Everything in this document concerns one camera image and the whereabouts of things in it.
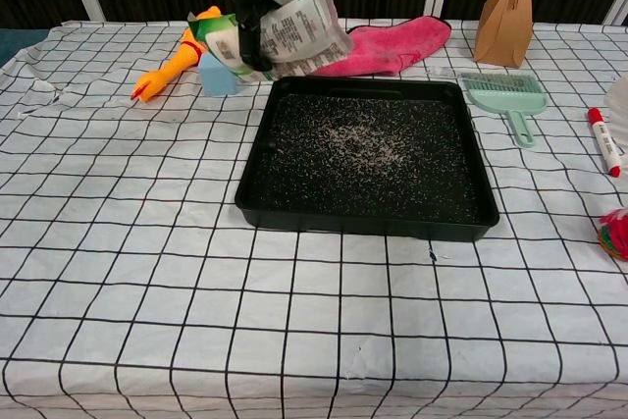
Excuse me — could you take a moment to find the red and white marker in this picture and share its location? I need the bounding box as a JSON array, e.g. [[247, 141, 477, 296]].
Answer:
[[587, 107, 624, 179]]

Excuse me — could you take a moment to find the white black checked tablecloth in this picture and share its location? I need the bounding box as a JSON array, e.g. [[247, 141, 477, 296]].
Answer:
[[0, 19, 628, 419]]

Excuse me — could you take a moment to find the red item in clear wrapper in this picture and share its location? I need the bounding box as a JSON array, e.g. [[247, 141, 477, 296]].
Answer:
[[597, 206, 628, 263]]

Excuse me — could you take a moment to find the light blue foam cube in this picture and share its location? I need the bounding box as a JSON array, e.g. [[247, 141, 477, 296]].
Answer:
[[197, 52, 242, 98]]

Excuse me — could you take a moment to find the mint green dustpan brush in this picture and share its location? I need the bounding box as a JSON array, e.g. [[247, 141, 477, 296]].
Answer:
[[458, 71, 549, 147]]

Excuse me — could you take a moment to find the white printed food packet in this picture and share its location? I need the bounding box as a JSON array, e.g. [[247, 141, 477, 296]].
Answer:
[[187, 0, 352, 84]]

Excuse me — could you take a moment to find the black square tray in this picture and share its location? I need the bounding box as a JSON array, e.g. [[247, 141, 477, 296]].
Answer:
[[234, 76, 501, 243]]

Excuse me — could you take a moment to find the yellow rubber chicken toy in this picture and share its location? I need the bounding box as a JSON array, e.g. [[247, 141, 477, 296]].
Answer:
[[131, 5, 223, 103]]

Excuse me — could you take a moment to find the brown paper takeaway box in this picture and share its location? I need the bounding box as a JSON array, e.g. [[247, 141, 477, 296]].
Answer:
[[472, 0, 535, 70]]

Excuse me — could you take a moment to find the pink cloth with black trim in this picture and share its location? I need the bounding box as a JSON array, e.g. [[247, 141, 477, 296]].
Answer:
[[307, 15, 453, 79]]

